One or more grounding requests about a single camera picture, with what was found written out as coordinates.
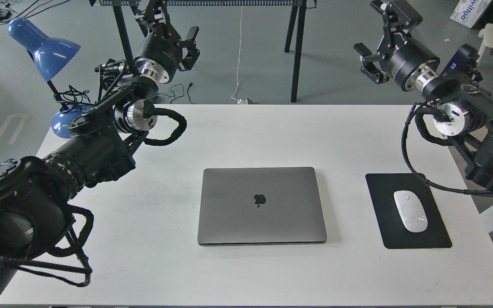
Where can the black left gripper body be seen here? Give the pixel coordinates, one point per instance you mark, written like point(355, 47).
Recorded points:
point(159, 59)

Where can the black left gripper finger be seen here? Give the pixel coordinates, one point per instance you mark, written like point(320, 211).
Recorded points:
point(154, 16)
point(189, 40)

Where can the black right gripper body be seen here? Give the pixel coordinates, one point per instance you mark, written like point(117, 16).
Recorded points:
point(403, 56)

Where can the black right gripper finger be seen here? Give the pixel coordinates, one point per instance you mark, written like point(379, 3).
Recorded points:
point(399, 18)
point(368, 60)

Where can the grey laptop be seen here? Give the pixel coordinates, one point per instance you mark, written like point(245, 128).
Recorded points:
point(246, 206)

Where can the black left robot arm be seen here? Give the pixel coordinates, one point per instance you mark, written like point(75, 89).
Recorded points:
point(40, 231)

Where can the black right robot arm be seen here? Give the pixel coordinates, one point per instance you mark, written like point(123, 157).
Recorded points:
point(456, 110)

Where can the cardboard box with print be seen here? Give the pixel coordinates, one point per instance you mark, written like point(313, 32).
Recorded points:
point(468, 12)

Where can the blue desk lamp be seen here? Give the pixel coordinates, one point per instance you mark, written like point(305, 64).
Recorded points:
point(51, 55)

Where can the black mouse pad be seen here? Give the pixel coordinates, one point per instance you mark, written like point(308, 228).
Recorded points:
point(381, 187)

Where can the white computer mouse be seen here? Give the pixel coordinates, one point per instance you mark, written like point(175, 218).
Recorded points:
point(410, 210)

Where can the black metal rack frame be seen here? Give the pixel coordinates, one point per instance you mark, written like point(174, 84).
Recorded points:
point(225, 32)

